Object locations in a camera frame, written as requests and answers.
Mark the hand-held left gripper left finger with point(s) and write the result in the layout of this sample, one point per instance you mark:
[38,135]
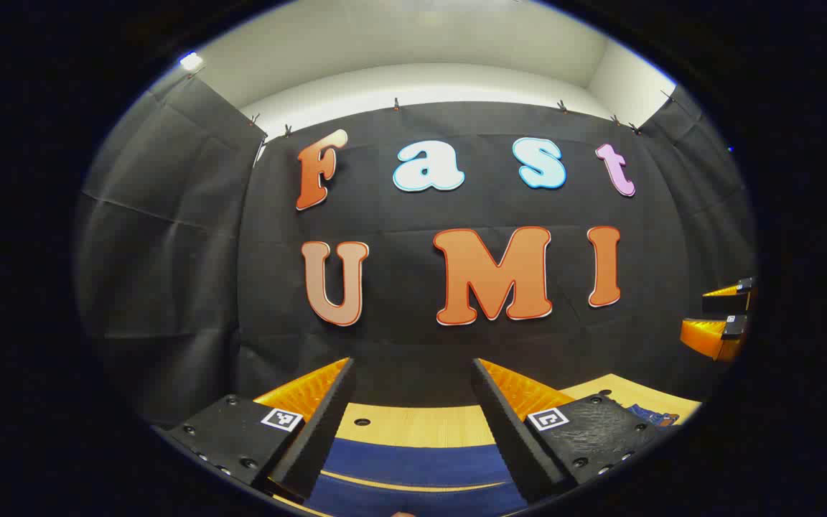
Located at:
[313,438]

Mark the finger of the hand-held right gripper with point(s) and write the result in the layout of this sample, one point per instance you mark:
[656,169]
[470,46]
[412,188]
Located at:
[726,300]
[704,336]

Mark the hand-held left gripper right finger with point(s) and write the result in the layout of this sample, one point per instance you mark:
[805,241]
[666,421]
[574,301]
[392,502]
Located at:
[510,438]

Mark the blue denim jeans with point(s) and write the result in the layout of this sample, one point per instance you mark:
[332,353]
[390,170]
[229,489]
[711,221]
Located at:
[413,463]

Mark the black backdrop cloth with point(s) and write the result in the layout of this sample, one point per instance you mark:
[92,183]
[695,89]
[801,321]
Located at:
[385,215]

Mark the row of black cloth clips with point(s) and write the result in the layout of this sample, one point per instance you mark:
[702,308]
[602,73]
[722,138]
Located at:
[397,105]

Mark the small white lamp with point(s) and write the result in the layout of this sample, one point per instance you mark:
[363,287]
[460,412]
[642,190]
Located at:
[192,62]

